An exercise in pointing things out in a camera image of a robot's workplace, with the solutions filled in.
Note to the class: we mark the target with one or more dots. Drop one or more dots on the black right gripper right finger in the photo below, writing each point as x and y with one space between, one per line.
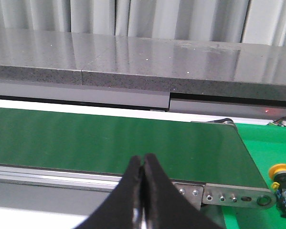
165 206

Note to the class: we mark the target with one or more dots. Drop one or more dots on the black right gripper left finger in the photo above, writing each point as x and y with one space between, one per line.
122 209

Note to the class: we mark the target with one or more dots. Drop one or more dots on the yellow mushroom push button switch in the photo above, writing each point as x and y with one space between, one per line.
277 173

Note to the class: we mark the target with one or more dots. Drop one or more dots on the green conveyor belt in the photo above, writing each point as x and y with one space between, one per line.
191 151

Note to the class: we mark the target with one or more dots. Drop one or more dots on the bright green mat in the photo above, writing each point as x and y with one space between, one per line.
267 146

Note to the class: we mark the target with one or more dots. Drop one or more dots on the grey speckled stone counter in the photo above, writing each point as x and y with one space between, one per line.
206 78

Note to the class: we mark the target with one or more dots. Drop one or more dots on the white pleated curtain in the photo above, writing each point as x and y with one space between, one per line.
246 21

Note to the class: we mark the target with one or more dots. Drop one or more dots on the metal conveyor end bracket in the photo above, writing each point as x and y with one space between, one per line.
199 194

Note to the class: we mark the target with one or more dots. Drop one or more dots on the aluminium conveyor frame rail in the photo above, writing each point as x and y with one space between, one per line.
54 190

